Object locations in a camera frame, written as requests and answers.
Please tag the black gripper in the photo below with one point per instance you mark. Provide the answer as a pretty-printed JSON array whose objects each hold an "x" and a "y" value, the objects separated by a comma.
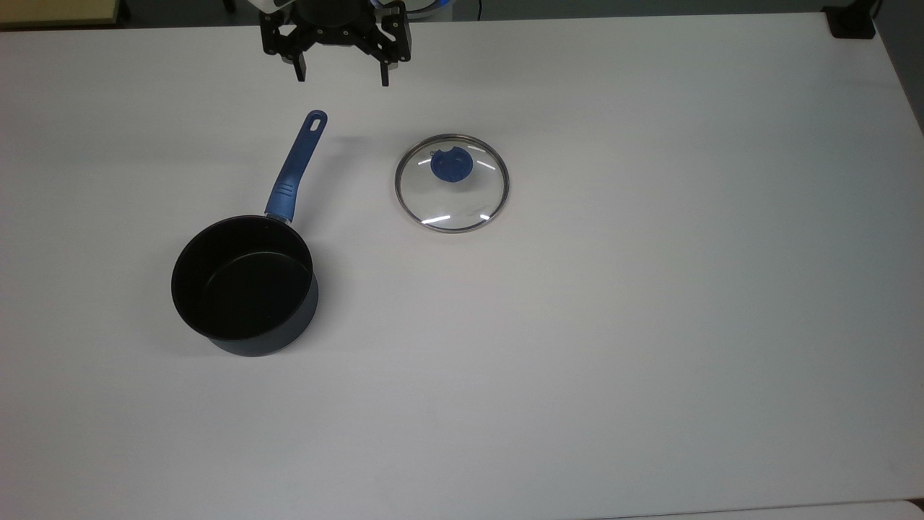
[{"x": 332, "y": 18}]

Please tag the glass lid with blue knob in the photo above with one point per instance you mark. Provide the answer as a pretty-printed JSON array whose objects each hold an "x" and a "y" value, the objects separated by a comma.
[{"x": 451, "y": 165}]

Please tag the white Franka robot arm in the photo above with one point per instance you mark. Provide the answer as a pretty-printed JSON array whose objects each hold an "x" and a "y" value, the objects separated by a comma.
[{"x": 429, "y": 6}]

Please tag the tan wooden board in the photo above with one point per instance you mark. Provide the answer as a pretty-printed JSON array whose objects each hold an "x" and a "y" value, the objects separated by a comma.
[{"x": 58, "y": 11}]

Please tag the white side table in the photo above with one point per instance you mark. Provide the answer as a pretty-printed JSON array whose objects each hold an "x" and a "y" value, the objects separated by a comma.
[{"x": 830, "y": 514}]

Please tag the black camera pole with clamp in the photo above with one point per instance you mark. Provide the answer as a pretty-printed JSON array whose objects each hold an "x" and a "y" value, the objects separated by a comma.
[{"x": 852, "y": 25}]

